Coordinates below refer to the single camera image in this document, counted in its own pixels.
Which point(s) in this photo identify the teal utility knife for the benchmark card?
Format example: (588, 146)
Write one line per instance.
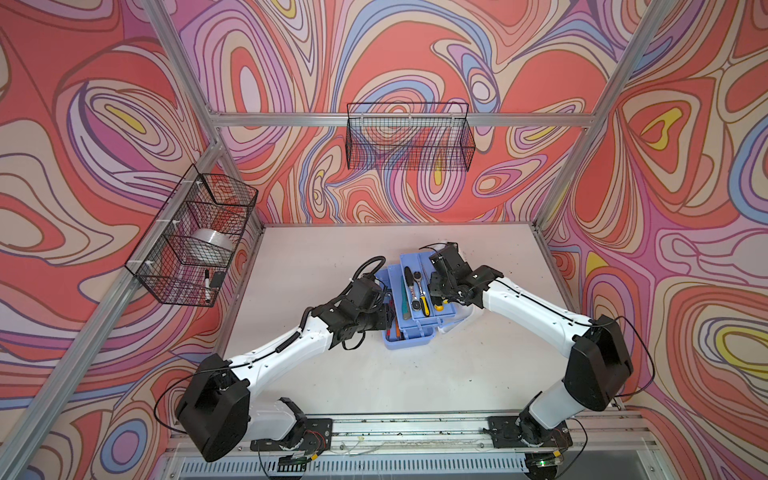
(405, 309)

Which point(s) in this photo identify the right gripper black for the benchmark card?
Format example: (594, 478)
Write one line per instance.
(434, 285)

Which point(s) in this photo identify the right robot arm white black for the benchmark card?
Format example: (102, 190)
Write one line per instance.
(598, 360)

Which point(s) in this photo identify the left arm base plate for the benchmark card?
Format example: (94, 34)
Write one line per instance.
(313, 435)

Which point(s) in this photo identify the white pink tool box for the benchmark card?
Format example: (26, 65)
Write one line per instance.
(418, 317)

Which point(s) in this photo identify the large screwdriver black yellow handle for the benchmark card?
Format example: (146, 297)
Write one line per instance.
(438, 303)

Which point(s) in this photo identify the black wire basket wall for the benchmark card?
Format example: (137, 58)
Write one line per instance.
(170, 264)
(409, 136)

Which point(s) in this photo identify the black wire basket back wall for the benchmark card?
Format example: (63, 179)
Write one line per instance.
(409, 136)

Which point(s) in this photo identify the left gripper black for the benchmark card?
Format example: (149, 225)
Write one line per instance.
(385, 321)

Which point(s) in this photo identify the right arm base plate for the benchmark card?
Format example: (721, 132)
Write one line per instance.
(510, 432)

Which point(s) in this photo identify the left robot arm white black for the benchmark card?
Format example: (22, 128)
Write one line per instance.
(220, 409)

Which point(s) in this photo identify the black wire basket left wall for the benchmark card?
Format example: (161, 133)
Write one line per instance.
(170, 264)

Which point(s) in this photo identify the silver tape roll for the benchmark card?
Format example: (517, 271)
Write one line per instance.
(214, 238)

